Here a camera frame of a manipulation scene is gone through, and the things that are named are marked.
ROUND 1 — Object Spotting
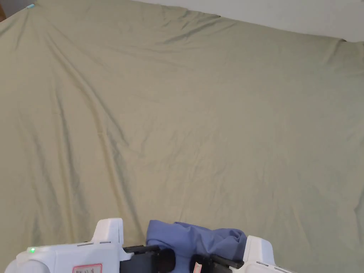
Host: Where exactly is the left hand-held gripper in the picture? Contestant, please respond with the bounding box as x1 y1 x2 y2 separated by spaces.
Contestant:
5 218 156 273

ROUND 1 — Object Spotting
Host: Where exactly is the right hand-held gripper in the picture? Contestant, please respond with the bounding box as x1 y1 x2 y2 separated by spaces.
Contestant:
190 235 300 273

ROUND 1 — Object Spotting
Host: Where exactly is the blue garment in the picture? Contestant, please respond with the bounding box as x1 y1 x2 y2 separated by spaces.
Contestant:
145 220 247 273

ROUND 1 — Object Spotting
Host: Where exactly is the bed with pale green sheet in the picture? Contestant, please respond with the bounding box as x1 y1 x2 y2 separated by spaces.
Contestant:
0 0 364 273

